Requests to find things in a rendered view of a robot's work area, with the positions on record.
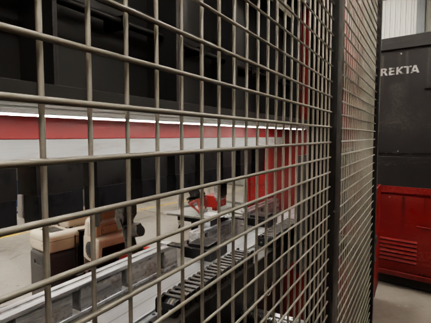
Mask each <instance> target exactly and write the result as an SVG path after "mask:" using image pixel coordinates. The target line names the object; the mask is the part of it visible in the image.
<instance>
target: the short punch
mask: <svg viewBox="0 0 431 323"><path fill-rule="evenodd" d="M225 195H227V183H224V184H221V200H223V199H225ZM214 197H215V201H217V185H216V186H214Z"/></svg>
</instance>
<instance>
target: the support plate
mask: <svg viewBox="0 0 431 323"><path fill-rule="evenodd" d="M208 212H214V213H217V211H214V210H208ZM167 215H174V216H179V217H180V209H179V210H174V211H171V212H168V213H167ZM195 216H196V217H195ZM184 217H188V218H193V219H200V215H199V213H198V212H197V211H196V210H195V209H194V208H187V207H185V208H184Z"/></svg>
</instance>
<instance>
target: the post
mask: <svg viewBox="0 0 431 323"><path fill-rule="evenodd" d="M332 1H333V2H334V3H335V5H333V4H332V17H333V18H334V21H333V20H332V33H333V34H334V36H332V49H333V50H334V52H331V65H333V67H331V80H332V81H333V83H332V82H330V95H331V96H332V98H330V111H332V113H330V126H331V127H332V128H330V139H329V142H332V143H330V144H329V156H331V158H329V169H328V171H331V173H329V174H328V186H331V187H330V188H329V189H328V201H330V202H329V203H328V216H329V215H330V216H329V218H328V227H327V230H329V232H328V233H327V245H328V244H329V246H328V247H327V257H326V259H328V258H329V260H328V261H327V263H326V273H329V274H328V275H327V277H326V288H327V287H328V290H327V291H326V302H327V301H328V303H327V305H326V315H328V316H327V318H326V320H325V323H337V294H338V268H339V215H340V189H341V136H342V84H343V57H344V5H345V0H332ZM326 315H325V316H326Z"/></svg>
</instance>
